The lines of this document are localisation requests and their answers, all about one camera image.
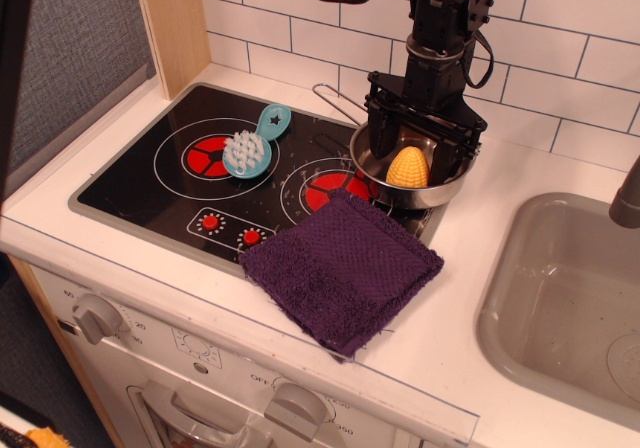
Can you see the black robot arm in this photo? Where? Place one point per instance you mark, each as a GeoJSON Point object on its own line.
{"type": "Point", "coordinates": [447, 28]}

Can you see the white toy oven front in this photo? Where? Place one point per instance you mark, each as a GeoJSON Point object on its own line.
{"type": "Point", "coordinates": [208, 378]}

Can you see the red left stove knob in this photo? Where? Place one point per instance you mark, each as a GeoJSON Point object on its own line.
{"type": "Point", "coordinates": [210, 222]}

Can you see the grey oven knob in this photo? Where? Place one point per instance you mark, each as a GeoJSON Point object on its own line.
{"type": "Point", "coordinates": [297, 410]}
{"type": "Point", "coordinates": [96, 318]}

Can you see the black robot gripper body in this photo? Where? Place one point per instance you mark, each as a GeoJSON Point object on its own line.
{"type": "Point", "coordinates": [429, 97]}

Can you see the stainless steel pot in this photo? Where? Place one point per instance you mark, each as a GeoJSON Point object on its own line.
{"type": "Point", "coordinates": [375, 170]}

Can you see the teal scrubber brush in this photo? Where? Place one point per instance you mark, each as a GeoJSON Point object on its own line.
{"type": "Point", "coordinates": [248, 154]}

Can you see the black toy stovetop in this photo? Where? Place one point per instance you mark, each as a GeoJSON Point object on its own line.
{"type": "Point", "coordinates": [169, 185]}

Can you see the grey right oven knob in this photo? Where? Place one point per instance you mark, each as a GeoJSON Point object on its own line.
{"type": "Point", "coordinates": [297, 410]}

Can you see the red stove knob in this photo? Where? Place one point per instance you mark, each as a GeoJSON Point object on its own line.
{"type": "Point", "coordinates": [251, 237]}
{"type": "Point", "coordinates": [210, 222]}

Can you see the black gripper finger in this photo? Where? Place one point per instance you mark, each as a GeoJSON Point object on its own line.
{"type": "Point", "coordinates": [447, 159]}
{"type": "Point", "coordinates": [383, 124]}

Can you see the orange object bottom corner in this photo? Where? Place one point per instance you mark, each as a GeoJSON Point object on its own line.
{"type": "Point", "coordinates": [47, 438]}

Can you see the grey oven door handle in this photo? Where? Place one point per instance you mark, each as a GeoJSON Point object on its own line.
{"type": "Point", "coordinates": [178, 426]}

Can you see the grey sink basin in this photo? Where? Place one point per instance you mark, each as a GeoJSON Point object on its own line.
{"type": "Point", "coordinates": [561, 312]}

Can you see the grey faucet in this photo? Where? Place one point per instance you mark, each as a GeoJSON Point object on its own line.
{"type": "Point", "coordinates": [624, 209]}

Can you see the yellow toy corn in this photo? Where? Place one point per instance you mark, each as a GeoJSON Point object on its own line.
{"type": "Point", "coordinates": [409, 169]}

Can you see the grey left oven knob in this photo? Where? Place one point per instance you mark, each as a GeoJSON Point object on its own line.
{"type": "Point", "coordinates": [96, 318]}

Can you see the red right stove knob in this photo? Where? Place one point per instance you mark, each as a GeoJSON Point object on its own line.
{"type": "Point", "coordinates": [251, 237]}

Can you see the purple folded cloth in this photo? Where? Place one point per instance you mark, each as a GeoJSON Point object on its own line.
{"type": "Point", "coordinates": [343, 273]}

